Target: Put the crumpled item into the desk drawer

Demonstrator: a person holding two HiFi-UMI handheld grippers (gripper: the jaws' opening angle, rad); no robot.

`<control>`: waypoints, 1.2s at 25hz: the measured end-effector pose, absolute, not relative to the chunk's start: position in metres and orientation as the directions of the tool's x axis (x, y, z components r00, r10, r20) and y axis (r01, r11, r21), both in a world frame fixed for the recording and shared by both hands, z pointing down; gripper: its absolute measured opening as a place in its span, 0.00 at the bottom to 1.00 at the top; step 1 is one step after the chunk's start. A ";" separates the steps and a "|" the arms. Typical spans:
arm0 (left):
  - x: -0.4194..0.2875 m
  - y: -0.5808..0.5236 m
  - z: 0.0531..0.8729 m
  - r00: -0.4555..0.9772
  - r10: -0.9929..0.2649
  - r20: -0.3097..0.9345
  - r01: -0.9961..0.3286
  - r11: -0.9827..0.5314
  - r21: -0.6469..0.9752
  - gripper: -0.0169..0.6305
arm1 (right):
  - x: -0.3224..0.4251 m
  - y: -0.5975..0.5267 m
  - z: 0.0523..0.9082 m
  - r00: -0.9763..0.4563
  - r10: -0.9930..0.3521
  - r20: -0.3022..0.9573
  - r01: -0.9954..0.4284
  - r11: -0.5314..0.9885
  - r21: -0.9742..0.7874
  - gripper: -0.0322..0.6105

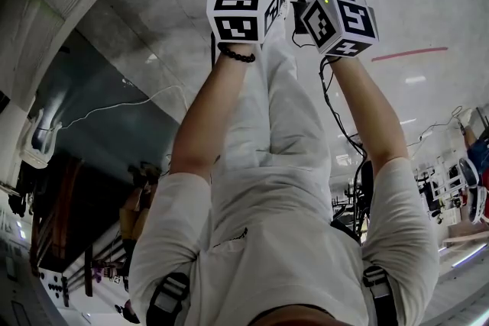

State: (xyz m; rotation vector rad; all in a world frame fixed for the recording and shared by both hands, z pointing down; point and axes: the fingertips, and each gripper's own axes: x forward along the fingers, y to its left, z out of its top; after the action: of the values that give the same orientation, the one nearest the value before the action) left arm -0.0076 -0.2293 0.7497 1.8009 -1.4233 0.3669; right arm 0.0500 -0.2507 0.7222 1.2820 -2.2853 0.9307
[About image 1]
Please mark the person's white t-shirt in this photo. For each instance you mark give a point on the person's white t-shirt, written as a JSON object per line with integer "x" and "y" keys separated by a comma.
{"x": 275, "y": 240}

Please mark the red floor tape strip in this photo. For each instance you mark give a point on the red floor tape strip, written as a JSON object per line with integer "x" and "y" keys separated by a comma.
{"x": 409, "y": 53}

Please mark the person's right forearm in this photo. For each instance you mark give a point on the person's right forearm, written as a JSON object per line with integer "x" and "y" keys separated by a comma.
{"x": 366, "y": 110}

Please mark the person's light grey trousers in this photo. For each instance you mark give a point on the person's light grey trousers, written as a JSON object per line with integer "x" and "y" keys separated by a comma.
{"x": 284, "y": 107}

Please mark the dark blue-grey board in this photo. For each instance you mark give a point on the dark blue-grey board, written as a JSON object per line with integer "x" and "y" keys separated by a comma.
{"x": 103, "y": 149}

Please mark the person's left forearm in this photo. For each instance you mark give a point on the person's left forearm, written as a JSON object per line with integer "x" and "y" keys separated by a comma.
{"x": 214, "y": 107}

